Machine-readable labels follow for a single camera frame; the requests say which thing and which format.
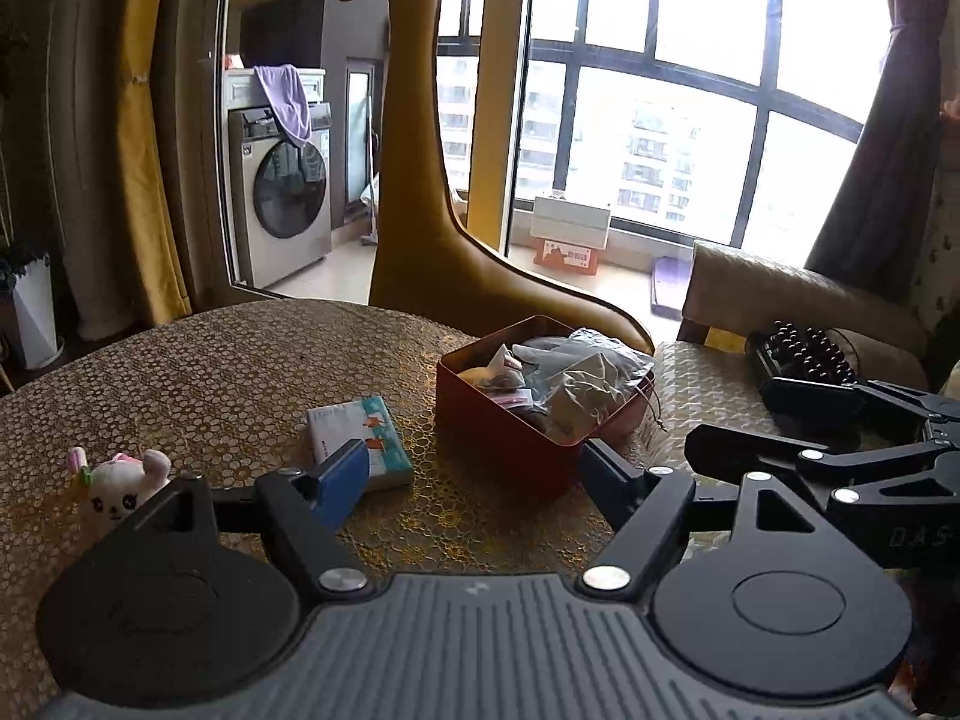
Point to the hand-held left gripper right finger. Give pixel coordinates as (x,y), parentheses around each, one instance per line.
(609,481)

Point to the beige upholstered chair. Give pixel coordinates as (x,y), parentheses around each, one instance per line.
(750,285)

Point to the red printed cardboard box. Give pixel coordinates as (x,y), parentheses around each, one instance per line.
(566,259)

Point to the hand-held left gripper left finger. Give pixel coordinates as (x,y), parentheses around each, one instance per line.
(341,480)

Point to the small pink white tissue pack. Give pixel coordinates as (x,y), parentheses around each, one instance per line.
(506,394)

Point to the white washing machine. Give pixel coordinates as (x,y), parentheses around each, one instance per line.
(289,195)

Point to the white cardboard box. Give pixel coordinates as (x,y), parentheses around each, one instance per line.
(570,219)

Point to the yellow curtain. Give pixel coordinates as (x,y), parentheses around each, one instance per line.
(142,165)

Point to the brown curtain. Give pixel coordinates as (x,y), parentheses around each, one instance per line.
(885,165)

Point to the fox print tissue pack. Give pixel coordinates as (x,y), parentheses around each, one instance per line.
(375,427)

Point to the beige curtain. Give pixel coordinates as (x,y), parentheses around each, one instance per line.
(196,165)

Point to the red metal tin box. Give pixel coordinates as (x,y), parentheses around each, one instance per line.
(495,442)

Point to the white planter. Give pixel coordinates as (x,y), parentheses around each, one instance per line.
(37,315)

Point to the black beaded massager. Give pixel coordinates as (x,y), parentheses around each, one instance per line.
(806,356)

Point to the silver foil bag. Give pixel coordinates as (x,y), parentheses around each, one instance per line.
(551,360)

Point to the purple flat board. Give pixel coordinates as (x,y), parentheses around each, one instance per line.
(670,289)

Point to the purple cloth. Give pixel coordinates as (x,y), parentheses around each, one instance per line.
(289,101)

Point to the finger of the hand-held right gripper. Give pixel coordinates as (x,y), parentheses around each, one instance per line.
(814,396)
(742,450)

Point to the brown giraffe statue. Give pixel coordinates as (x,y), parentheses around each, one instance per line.
(420,202)

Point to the white plush bunny toy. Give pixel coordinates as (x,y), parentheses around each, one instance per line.
(116,495)

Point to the translucent plastic pouch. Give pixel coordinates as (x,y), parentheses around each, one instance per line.
(607,349)

